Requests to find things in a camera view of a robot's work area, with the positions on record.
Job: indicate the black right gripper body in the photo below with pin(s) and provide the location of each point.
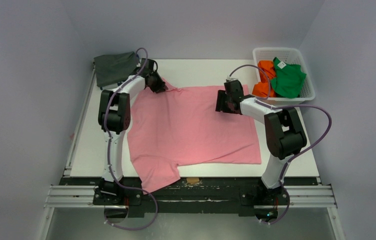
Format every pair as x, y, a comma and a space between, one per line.
223, 102

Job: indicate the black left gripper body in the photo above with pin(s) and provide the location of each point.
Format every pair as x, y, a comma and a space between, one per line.
153, 73

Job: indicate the pink t-shirt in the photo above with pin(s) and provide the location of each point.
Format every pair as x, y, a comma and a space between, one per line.
181, 127

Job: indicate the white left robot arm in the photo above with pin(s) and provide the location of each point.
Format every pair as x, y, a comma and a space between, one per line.
114, 118

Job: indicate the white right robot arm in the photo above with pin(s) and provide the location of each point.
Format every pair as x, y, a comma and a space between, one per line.
284, 132

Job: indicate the orange t-shirt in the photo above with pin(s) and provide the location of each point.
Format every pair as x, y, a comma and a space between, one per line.
264, 88

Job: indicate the folded white t-shirt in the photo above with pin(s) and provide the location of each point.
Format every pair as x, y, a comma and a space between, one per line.
111, 86

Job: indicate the folded grey t-shirt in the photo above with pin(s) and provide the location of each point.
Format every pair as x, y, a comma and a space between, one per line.
114, 68

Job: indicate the green t-shirt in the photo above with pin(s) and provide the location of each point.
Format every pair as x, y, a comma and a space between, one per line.
289, 79

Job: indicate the white plastic basket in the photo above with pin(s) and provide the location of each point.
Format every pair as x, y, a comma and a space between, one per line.
288, 56

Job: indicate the brown tape piece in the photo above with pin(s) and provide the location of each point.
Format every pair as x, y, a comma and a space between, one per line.
192, 180

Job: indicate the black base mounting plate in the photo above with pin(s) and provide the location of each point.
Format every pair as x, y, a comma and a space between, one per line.
244, 197

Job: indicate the aluminium frame rail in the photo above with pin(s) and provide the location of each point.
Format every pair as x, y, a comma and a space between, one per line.
81, 196

